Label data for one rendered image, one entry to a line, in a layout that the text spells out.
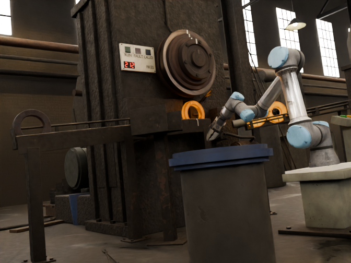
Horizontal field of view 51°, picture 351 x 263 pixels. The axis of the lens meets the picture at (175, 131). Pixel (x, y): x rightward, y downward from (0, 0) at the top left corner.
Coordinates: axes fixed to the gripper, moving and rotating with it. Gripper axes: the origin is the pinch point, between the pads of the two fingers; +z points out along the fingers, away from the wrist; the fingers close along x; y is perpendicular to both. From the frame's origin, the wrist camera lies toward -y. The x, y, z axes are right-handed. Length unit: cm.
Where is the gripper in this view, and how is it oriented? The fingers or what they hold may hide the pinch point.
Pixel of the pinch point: (208, 140)
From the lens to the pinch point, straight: 232.9
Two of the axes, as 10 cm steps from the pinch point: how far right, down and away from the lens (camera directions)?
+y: 2.3, -3.7, 9.0
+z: -4.8, 7.6, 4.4
